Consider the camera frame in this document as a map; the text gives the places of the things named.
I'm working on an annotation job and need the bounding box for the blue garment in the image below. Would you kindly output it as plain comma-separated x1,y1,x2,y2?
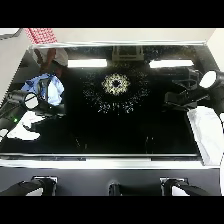
21,73,65,106

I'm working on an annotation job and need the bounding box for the white garment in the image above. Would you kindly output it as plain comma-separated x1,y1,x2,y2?
186,105,224,166

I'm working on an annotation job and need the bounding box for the silver frame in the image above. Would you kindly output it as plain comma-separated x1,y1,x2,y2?
0,153,224,197

